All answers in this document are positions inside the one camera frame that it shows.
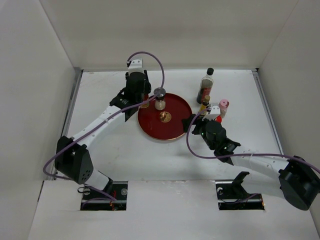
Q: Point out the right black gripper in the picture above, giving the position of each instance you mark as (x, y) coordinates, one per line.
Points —
(186, 122)

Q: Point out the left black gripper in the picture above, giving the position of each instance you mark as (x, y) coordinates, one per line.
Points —
(146, 89)

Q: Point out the yellow-capped sauce bottle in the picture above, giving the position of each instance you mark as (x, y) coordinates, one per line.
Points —
(145, 103)

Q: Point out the grey-capped pepper shaker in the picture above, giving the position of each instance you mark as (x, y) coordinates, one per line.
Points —
(160, 102)

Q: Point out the tall dark soy sauce bottle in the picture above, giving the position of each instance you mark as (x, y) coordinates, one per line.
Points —
(205, 86)

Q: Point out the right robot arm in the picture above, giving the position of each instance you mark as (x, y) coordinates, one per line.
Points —
(294, 179)

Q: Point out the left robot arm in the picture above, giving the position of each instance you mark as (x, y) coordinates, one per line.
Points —
(74, 153)

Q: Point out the round red tray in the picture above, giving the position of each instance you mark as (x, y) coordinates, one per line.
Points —
(165, 124)

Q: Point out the red-capped jar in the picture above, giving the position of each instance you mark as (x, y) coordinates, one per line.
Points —
(218, 119)

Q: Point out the pink-capped spice jar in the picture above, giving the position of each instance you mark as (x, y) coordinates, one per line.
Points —
(223, 106)

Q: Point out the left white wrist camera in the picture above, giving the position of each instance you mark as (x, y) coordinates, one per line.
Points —
(135, 66)

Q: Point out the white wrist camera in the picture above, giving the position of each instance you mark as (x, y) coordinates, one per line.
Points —
(135, 66)
(213, 113)

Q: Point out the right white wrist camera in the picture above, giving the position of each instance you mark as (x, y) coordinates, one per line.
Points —
(213, 113)

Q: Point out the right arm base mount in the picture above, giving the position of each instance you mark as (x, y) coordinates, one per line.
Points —
(231, 196)

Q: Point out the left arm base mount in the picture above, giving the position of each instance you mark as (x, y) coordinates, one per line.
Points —
(114, 199)

